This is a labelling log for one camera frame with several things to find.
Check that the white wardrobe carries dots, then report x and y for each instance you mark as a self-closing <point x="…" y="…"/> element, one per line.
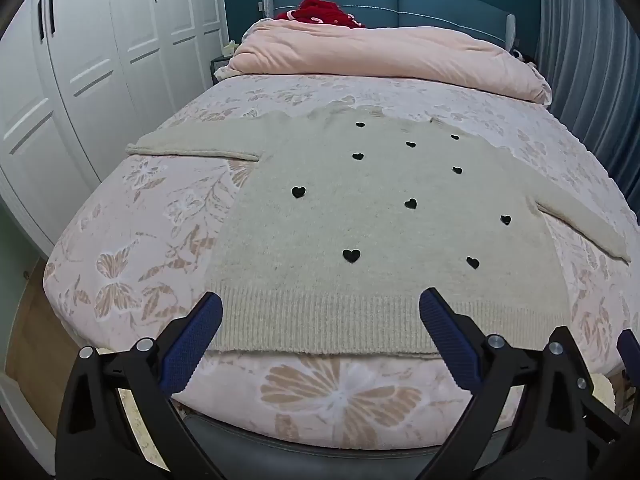
<point x="90" y="70"/>

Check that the grey bed frame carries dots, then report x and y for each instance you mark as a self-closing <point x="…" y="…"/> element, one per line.
<point x="310" y="455"/>

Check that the dark bedside table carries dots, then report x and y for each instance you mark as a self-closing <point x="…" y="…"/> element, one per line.
<point x="218" y="67"/>

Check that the blue-grey curtain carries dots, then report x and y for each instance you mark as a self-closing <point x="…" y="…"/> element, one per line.
<point x="585" y="60"/>

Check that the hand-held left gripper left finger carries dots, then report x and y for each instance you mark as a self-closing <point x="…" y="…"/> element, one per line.
<point x="197" y="332"/>

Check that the red knitted cloth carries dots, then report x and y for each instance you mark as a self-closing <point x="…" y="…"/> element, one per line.
<point x="320" y="12"/>

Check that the beige knit sweater black hearts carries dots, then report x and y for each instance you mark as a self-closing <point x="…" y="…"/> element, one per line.
<point x="350" y="220"/>

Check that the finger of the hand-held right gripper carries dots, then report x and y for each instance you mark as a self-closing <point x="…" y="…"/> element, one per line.
<point x="630" y="352"/>

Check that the bed with pink butterfly sheet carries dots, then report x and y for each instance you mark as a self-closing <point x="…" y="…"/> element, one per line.
<point x="150" y="240"/>

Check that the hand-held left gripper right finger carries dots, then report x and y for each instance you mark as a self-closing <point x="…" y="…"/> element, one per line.
<point x="445" y="332"/>

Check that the pink duvet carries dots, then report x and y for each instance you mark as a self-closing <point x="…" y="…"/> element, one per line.
<point x="380" y="52"/>

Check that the tissue box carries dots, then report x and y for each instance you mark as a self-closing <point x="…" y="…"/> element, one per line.
<point x="229" y="50"/>

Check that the cream fluffy rug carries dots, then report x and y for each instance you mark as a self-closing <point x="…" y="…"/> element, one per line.
<point x="142" y="425"/>

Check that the blue padded headboard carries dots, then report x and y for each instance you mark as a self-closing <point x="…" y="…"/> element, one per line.
<point x="430" y="2"/>

